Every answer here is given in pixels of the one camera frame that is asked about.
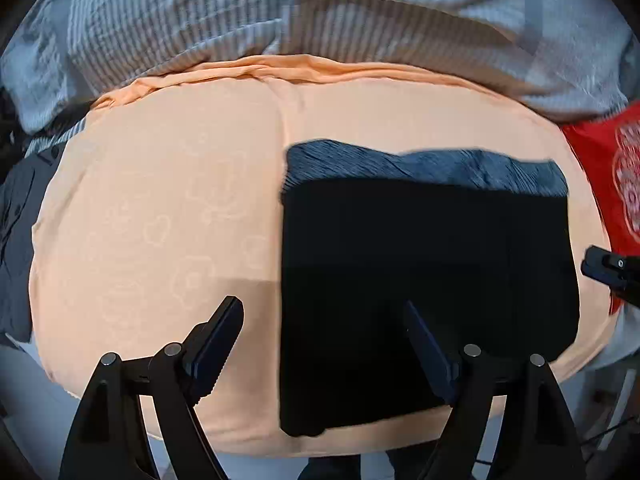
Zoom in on orange bed sheet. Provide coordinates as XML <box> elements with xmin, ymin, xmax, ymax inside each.
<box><xmin>29</xmin><ymin>55</ymin><xmax>619</xmax><ymax>459</ymax></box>

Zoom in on dark grey cloth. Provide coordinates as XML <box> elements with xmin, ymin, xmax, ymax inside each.
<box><xmin>0</xmin><ymin>149</ymin><xmax>67</xmax><ymax>347</ymax></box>

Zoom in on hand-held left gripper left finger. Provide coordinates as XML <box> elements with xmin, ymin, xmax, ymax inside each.
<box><xmin>59</xmin><ymin>296</ymin><xmax>245</xmax><ymax>480</ymax></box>

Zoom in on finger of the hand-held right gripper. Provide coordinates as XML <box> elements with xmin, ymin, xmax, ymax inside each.
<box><xmin>581</xmin><ymin>245</ymin><xmax>640</xmax><ymax>306</ymax></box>

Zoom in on black pants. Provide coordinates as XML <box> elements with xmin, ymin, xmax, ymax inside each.
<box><xmin>277</xmin><ymin>139</ymin><xmax>582</xmax><ymax>439</ymax></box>

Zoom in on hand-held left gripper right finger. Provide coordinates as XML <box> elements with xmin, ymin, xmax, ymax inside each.
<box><xmin>405</xmin><ymin>301</ymin><xmax>586</xmax><ymax>480</ymax></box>

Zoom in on person's dark clothing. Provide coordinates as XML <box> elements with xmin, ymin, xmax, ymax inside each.
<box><xmin>298</xmin><ymin>444</ymin><xmax>433</xmax><ymax>480</ymax></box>

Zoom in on red printed cloth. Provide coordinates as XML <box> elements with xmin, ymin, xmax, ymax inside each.
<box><xmin>560</xmin><ymin>102</ymin><xmax>640</xmax><ymax>317</ymax></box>

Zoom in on grey striped duvet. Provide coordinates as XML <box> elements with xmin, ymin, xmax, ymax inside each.
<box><xmin>0</xmin><ymin>0</ymin><xmax>640</xmax><ymax>137</ymax></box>

